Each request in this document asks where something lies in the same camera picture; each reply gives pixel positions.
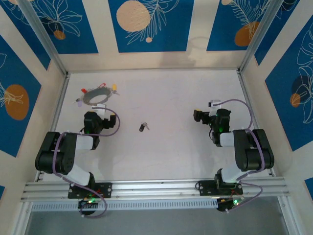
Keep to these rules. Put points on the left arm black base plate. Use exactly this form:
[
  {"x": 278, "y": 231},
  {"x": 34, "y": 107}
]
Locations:
[{"x": 105, "y": 189}]

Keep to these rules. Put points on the red tag key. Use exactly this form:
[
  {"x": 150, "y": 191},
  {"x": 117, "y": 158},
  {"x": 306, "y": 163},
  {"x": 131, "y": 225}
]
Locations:
[
  {"x": 101, "y": 85},
  {"x": 83, "y": 90}
]

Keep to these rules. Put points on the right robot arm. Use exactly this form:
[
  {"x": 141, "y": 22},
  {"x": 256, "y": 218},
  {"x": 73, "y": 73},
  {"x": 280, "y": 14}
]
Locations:
[{"x": 254, "y": 151}]

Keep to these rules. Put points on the purple tag key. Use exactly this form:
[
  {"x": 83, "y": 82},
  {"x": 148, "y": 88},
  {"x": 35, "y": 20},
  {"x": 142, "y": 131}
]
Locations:
[{"x": 78, "y": 103}]

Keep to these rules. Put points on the aluminium frame post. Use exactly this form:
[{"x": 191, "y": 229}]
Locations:
[
  {"x": 46, "y": 39},
  {"x": 259, "y": 34}
]

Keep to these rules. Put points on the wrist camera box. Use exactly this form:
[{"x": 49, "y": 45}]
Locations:
[
  {"x": 215, "y": 102},
  {"x": 99, "y": 109}
]

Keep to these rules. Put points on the aluminium table side rail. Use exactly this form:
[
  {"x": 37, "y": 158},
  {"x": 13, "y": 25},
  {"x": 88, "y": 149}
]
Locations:
[
  {"x": 247, "y": 98},
  {"x": 58, "y": 105}
]

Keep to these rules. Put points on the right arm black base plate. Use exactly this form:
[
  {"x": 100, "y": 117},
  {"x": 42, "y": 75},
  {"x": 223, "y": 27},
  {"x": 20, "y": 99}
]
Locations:
[{"x": 205, "y": 187}]

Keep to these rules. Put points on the aluminium mounting rail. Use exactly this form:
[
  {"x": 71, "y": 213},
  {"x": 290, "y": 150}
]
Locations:
[{"x": 156, "y": 189}]

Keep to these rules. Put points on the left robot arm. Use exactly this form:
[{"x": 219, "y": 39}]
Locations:
[{"x": 51, "y": 156}]

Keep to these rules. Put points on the black head key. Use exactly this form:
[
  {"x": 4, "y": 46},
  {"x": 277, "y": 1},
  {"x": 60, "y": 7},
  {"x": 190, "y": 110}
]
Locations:
[{"x": 141, "y": 127}]

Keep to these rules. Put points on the large silver keyring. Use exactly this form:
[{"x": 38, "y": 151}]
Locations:
[{"x": 96, "y": 92}]

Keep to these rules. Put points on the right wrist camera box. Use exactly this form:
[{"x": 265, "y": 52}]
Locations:
[{"x": 215, "y": 102}]

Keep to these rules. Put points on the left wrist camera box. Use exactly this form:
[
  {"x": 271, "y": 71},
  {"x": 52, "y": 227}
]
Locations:
[{"x": 99, "y": 109}]

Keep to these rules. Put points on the aluminium frame leg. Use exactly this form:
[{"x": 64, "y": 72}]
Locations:
[
  {"x": 286, "y": 215},
  {"x": 22, "y": 218}
]

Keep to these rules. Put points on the controller board with green light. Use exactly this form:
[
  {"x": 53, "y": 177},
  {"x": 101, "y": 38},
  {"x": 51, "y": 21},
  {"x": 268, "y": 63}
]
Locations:
[
  {"x": 89, "y": 202},
  {"x": 227, "y": 204}
]

